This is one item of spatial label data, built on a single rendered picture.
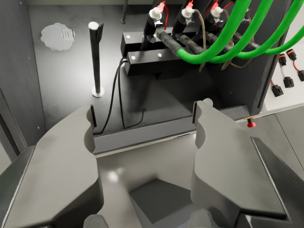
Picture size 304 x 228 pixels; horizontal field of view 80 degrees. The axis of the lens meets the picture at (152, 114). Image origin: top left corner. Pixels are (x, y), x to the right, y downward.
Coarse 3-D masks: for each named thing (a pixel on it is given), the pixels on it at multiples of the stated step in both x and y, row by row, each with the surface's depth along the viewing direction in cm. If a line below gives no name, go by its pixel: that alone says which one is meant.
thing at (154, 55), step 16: (128, 32) 52; (128, 48) 53; (160, 48) 58; (208, 48) 58; (128, 64) 52; (144, 64) 52; (160, 64) 54; (176, 64) 57; (192, 64) 60; (208, 64) 64
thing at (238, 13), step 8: (240, 0) 18; (248, 0) 18; (240, 8) 19; (232, 16) 20; (240, 16) 19; (232, 24) 20; (224, 32) 21; (232, 32) 21; (216, 40) 23; (224, 40) 22; (216, 48) 23; (184, 56) 31; (192, 56) 29; (200, 56) 26; (208, 56) 25
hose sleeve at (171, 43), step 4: (164, 32) 37; (160, 36) 38; (164, 36) 36; (168, 36) 36; (164, 40) 36; (168, 40) 35; (172, 40) 34; (168, 44) 35; (172, 44) 34; (176, 44) 33; (172, 48) 34; (176, 48) 32; (180, 48) 32; (176, 52) 33
